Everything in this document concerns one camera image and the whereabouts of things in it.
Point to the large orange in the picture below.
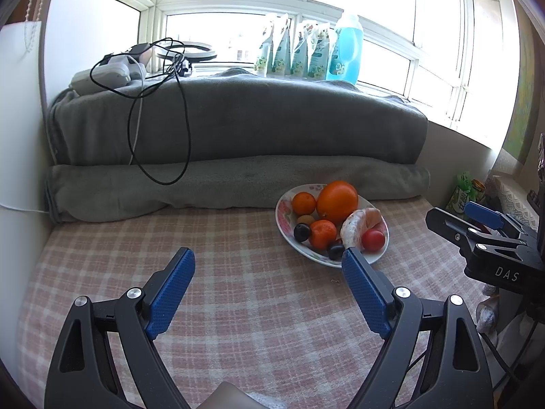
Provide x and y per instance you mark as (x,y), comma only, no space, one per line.
(337,201)

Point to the peeled grapefruit piece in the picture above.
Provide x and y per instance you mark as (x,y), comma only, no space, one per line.
(355,226)

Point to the green drink carton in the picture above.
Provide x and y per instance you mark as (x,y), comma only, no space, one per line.
(462,198)

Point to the dark purple plum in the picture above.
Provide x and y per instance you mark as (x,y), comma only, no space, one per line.
(302,232)
(335,250)

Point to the floral white plate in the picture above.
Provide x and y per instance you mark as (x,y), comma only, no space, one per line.
(284,217)

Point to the white lace cloth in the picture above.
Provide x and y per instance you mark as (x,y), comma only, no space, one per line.
(511,200)

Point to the black power adapter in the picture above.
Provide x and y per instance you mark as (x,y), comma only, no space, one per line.
(140,49)

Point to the brown kiwi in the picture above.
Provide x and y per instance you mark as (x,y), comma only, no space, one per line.
(303,220)

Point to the metal can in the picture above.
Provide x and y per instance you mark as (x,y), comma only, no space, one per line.
(479,189)

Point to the white power strip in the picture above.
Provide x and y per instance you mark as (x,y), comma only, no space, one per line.
(102,74)

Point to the pale plastic bag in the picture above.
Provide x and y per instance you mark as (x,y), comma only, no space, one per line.
(487,313)

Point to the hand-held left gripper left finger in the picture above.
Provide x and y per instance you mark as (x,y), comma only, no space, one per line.
(170,294)

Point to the grey rolled blanket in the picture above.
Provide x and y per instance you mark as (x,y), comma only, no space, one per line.
(234,183)

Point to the white board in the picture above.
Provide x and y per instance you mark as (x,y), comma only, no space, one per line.
(21,115)

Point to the small mandarin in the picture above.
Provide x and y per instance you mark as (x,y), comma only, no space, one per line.
(304,203)
(322,234)

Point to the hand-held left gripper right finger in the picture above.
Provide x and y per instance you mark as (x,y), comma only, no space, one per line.
(364,289)

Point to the blue detergent bottle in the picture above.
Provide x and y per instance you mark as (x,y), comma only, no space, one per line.
(347,47)

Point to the red cherry tomato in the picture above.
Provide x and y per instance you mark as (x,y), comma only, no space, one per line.
(373,239)

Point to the white window frame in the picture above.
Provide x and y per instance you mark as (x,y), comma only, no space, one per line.
(238,6)

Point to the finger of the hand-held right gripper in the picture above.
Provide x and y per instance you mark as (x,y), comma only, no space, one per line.
(447,223)
(483,215)

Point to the grey folded blanket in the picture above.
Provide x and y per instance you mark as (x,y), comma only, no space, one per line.
(255,123)

